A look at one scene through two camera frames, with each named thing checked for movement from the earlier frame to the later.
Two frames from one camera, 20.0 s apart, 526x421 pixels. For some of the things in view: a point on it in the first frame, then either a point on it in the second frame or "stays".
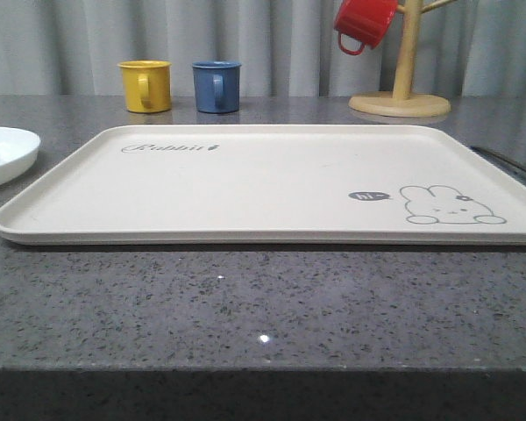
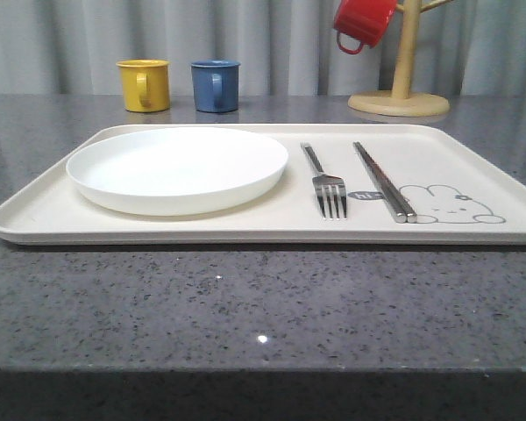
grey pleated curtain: x=468 y=48 stays
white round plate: x=7 y=153 to x=178 y=171
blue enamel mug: x=216 y=86 stays
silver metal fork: x=509 y=161 to x=329 y=188
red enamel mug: x=367 y=21 stays
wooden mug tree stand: x=402 y=102 stays
